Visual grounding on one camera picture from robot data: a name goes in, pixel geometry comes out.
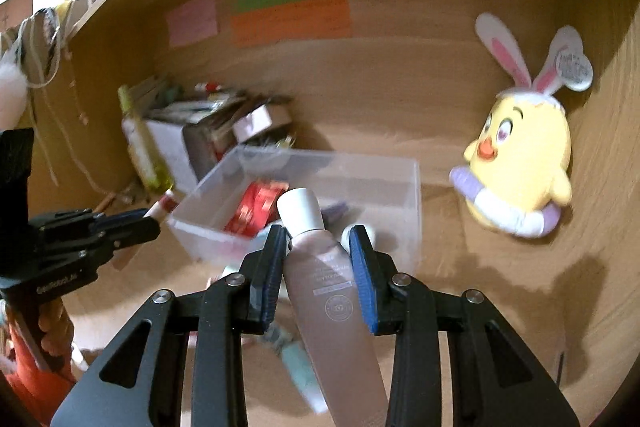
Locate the clear plastic storage bin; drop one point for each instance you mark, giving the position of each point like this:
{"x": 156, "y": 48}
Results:
{"x": 328, "y": 189}

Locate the white folded paper box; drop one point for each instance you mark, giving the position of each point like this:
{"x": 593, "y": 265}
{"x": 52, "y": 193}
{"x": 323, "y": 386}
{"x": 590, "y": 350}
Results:
{"x": 170, "y": 140}

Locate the pale green white tube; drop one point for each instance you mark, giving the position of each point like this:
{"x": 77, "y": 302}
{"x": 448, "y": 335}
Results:
{"x": 295, "y": 360}

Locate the yellow chick bunny plush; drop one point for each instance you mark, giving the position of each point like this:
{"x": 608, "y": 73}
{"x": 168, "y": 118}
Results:
{"x": 515, "y": 174}

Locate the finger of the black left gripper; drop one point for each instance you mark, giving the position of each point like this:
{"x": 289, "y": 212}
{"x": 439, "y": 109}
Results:
{"x": 127, "y": 231}

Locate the left hand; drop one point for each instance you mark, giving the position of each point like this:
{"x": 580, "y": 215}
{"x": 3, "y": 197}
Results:
{"x": 57, "y": 328}

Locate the stack of books and boxes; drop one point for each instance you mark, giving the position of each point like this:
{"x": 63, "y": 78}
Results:
{"x": 209, "y": 117}

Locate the orange paper note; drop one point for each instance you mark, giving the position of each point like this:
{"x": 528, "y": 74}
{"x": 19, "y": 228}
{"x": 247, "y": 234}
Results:
{"x": 301, "y": 20}

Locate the red foil packet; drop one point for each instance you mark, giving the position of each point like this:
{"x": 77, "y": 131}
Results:
{"x": 257, "y": 208}

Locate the small white card box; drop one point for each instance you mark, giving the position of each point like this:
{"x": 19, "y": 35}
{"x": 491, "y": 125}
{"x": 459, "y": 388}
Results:
{"x": 264, "y": 118}

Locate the pink paper note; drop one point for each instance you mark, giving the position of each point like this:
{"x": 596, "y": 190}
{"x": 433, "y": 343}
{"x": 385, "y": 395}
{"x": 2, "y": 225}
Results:
{"x": 192, "y": 22}

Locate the red white marker pen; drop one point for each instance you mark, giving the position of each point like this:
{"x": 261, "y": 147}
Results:
{"x": 207, "y": 87}

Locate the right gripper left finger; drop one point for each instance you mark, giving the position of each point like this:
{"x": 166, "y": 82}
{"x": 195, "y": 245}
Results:
{"x": 263, "y": 278}

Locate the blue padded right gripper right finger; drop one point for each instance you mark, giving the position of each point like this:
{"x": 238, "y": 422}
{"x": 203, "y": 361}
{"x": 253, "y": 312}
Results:
{"x": 380, "y": 309}

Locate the yellow green oil bottle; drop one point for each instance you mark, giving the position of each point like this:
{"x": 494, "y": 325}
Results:
{"x": 143, "y": 152}

